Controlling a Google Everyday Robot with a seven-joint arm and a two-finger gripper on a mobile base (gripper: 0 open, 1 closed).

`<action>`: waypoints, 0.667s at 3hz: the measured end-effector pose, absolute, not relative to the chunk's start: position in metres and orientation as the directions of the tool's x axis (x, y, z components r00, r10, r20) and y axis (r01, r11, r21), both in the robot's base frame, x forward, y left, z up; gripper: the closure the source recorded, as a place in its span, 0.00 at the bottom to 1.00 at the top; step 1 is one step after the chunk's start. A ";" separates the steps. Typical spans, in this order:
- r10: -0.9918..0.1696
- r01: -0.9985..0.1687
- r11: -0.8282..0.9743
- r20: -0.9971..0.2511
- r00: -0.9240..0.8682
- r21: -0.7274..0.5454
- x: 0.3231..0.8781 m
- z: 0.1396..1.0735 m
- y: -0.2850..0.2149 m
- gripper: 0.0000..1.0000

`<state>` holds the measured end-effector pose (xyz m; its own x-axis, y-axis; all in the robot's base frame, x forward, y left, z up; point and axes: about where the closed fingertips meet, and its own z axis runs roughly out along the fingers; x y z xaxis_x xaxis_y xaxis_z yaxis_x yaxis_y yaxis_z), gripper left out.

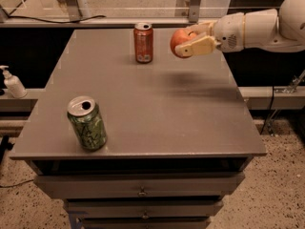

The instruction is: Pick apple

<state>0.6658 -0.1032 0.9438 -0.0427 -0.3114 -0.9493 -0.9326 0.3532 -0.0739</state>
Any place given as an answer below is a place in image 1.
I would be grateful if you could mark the green soda can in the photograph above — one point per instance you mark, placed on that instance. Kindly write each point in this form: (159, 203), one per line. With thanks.
(86, 120)

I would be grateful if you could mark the red apple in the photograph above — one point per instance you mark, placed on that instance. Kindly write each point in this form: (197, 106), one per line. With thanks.
(179, 37)

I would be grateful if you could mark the grey metal post right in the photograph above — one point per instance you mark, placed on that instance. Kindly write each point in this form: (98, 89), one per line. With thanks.
(194, 10)

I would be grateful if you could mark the grey metal post left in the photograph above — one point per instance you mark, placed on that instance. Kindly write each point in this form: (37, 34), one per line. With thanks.
(78, 9)

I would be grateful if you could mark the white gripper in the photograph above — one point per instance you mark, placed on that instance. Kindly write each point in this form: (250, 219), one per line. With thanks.
(228, 32)

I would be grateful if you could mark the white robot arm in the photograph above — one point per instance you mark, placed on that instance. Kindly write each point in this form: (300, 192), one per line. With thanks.
(281, 30)

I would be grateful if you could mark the grey metal post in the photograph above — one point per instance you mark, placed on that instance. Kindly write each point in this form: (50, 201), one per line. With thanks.
(194, 10)
(78, 9)

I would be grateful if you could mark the orange soda can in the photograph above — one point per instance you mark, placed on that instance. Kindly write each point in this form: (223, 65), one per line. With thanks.
(143, 42)

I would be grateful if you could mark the grey drawer cabinet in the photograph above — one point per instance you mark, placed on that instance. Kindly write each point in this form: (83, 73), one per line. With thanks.
(179, 135)

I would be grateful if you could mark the metal bracket stand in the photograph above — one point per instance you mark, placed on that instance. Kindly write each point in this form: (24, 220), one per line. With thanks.
(272, 115)

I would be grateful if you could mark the white pump bottle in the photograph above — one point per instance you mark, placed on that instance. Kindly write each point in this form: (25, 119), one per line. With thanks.
(13, 83)

